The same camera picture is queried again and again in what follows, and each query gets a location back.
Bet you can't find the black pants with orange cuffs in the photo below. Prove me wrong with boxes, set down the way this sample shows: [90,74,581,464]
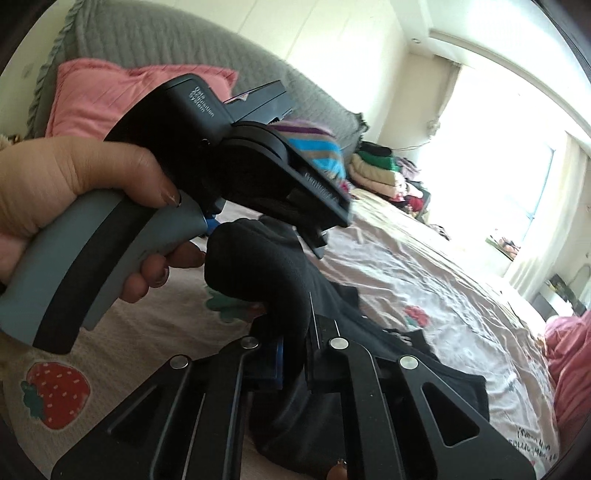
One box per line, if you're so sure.
[203,217,490,480]

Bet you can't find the white curtain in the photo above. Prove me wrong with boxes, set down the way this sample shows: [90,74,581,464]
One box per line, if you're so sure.
[503,217,591,301]

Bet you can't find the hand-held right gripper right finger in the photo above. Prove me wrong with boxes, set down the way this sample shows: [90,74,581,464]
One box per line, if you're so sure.
[305,318,536,480]

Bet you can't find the striped knitted pillow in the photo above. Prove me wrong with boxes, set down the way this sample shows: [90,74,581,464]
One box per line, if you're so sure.
[272,117,349,195]

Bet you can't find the small colourful ornament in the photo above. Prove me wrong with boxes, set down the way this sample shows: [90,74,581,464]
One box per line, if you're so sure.
[487,235,520,259]

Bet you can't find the person's left hand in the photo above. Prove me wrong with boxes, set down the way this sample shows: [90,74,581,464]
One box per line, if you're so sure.
[0,134,206,305]

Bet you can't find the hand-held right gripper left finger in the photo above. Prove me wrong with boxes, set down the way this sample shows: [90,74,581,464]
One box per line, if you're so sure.
[51,337,284,480]

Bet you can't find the stack of folded clothes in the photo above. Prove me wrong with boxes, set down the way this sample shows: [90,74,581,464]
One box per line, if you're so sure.
[346,141,435,213]

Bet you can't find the pink quilted pillow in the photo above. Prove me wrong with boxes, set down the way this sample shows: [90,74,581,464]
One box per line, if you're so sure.
[46,59,238,139]

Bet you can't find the pink crumpled cloth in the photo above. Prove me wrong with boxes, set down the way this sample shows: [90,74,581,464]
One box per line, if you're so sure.
[542,309,591,444]

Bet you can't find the dark box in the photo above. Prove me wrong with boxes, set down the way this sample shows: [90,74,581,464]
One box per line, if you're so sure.
[549,274,587,315]

